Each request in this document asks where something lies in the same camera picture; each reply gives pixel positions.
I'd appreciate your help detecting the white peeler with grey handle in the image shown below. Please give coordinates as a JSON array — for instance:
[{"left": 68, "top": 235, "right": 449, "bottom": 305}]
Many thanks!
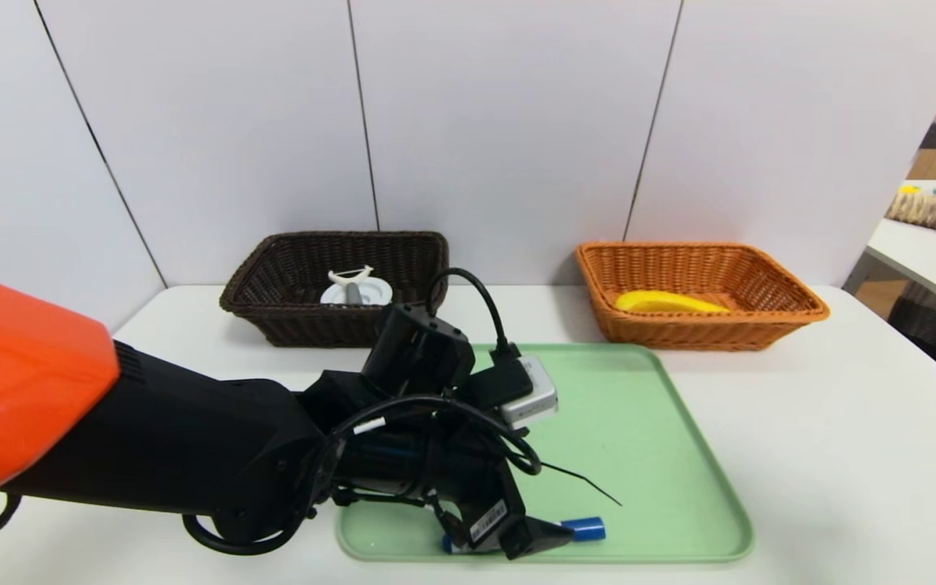
[{"left": 327, "top": 265, "right": 375, "bottom": 306}]

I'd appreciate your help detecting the blue and white marker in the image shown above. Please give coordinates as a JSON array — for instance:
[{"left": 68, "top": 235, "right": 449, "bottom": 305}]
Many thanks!
[{"left": 442, "top": 517, "right": 605, "bottom": 555}]

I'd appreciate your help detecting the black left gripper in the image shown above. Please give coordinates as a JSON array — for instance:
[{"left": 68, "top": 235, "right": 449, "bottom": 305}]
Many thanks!
[{"left": 419, "top": 457, "right": 575, "bottom": 561}]

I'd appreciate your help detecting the white background table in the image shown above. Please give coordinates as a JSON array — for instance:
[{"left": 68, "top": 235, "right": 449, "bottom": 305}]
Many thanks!
[{"left": 842, "top": 183, "right": 936, "bottom": 319}]

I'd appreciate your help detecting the green plastic tray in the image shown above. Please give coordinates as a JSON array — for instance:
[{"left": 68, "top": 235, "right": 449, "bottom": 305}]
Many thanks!
[{"left": 336, "top": 342, "right": 755, "bottom": 563}]

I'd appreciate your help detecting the black left camera cable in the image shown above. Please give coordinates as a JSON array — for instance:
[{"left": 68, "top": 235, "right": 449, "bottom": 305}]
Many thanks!
[{"left": 184, "top": 268, "right": 544, "bottom": 557}]

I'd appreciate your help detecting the thin black cable tie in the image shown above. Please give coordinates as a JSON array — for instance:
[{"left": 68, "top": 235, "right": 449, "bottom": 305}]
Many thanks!
[{"left": 541, "top": 461, "right": 623, "bottom": 507}]

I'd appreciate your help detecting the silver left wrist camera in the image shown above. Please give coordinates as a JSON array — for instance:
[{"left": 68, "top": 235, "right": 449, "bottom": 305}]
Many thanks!
[{"left": 500, "top": 355, "right": 560, "bottom": 429}]

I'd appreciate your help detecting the brown striped plush toy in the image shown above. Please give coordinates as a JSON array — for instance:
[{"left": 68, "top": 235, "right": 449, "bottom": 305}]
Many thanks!
[{"left": 882, "top": 188, "right": 936, "bottom": 235}]

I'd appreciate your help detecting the dark brown wicker basket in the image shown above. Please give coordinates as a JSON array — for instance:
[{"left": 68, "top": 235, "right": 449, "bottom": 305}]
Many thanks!
[{"left": 221, "top": 232, "right": 450, "bottom": 349}]

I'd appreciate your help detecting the clear tape roll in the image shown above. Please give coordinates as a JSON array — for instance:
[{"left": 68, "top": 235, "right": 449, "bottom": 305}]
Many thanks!
[{"left": 320, "top": 279, "right": 394, "bottom": 307}]

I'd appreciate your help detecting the yellow banana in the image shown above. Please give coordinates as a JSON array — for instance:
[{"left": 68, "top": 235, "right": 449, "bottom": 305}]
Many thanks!
[{"left": 614, "top": 290, "right": 734, "bottom": 315}]

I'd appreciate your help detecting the orange wicker basket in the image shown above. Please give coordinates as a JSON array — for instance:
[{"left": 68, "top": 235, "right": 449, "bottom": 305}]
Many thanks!
[{"left": 575, "top": 241, "right": 830, "bottom": 352}]

